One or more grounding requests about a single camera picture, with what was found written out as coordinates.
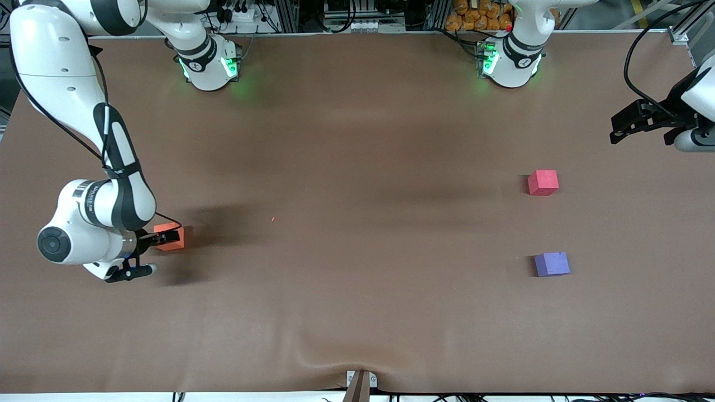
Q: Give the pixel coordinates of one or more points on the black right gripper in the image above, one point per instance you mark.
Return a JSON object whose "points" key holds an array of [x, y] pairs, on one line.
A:
{"points": [[144, 238]]}

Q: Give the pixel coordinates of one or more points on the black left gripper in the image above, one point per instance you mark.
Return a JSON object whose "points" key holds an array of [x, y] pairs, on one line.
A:
{"points": [[671, 107]]}

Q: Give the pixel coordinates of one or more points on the orange foam block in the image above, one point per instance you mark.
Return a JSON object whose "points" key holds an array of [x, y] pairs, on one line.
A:
{"points": [[170, 244]]}

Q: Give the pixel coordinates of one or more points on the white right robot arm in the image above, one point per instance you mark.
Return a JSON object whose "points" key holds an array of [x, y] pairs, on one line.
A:
{"points": [[61, 61]]}

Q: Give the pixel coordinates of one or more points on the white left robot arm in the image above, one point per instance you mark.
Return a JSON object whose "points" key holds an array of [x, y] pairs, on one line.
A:
{"points": [[516, 70]]}

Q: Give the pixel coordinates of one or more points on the red foam block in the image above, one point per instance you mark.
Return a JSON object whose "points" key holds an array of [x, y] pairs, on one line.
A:
{"points": [[543, 182]]}

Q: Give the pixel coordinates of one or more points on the purple foam block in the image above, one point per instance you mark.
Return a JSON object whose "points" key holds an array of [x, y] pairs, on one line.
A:
{"points": [[552, 264]]}

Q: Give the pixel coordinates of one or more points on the pile of orange items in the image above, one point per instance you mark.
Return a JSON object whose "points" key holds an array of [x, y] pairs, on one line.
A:
{"points": [[480, 17]]}

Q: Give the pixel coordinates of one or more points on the brown table mat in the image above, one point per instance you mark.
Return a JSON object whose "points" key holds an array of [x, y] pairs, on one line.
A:
{"points": [[357, 290]]}

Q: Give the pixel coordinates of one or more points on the brown wooden strip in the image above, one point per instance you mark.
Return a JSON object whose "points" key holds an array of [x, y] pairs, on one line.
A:
{"points": [[357, 392]]}

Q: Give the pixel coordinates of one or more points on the white strip with black plugs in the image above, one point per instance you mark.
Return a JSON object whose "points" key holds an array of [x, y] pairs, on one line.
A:
{"points": [[241, 14]]}

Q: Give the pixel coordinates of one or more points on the white power strip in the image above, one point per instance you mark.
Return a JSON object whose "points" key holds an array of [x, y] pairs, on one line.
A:
{"points": [[363, 25]]}

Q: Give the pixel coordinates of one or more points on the aluminium frame profile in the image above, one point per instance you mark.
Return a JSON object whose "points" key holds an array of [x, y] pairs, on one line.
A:
{"points": [[679, 36]]}

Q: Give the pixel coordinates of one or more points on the aluminium frame post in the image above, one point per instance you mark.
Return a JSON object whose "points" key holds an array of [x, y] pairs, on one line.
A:
{"points": [[287, 15], [435, 14]]}

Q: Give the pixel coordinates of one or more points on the small metal bracket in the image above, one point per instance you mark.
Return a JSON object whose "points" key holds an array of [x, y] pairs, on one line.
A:
{"points": [[350, 380]]}

